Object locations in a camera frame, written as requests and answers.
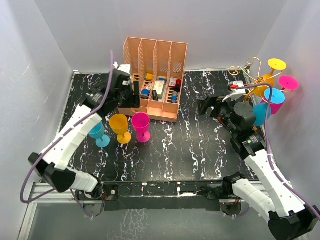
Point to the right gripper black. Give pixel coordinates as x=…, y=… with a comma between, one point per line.
x=204, y=104

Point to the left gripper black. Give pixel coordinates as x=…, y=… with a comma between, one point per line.
x=133, y=100

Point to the magenta wine glass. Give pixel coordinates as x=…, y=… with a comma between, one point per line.
x=141, y=124
x=288, y=84

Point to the yellow orange wine glass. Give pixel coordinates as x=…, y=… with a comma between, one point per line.
x=120, y=126
x=277, y=66

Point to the blue wine glass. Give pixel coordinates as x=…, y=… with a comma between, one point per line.
x=98, y=134
x=260, y=110

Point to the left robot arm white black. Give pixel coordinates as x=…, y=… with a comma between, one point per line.
x=51, y=164

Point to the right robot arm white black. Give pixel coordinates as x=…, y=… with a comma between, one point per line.
x=288, y=217

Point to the blue grey stamp left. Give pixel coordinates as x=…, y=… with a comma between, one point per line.
x=145, y=93

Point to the blue grey stamp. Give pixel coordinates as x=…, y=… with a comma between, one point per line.
x=145, y=93
x=175, y=96

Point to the black marker block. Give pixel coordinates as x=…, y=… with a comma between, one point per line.
x=155, y=95

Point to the yellow grey eraser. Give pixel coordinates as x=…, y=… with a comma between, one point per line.
x=148, y=77

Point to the white paper box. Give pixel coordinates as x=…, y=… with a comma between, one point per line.
x=159, y=87

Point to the blue grey stamp right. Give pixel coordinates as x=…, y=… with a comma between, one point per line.
x=175, y=96

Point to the red black stamp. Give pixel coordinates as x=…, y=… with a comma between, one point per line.
x=178, y=84

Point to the red white small box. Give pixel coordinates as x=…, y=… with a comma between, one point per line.
x=172, y=82

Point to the peach plastic file organizer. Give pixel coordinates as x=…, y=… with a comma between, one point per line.
x=163, y=59

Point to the black front base bar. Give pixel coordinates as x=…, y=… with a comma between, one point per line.
x=163, y=195

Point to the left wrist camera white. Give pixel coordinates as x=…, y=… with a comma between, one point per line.
x=122, y=74

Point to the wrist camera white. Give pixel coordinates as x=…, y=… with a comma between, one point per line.
x=235, y=93
x=122, y=74

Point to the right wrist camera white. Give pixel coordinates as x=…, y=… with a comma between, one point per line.
x=235, y=93

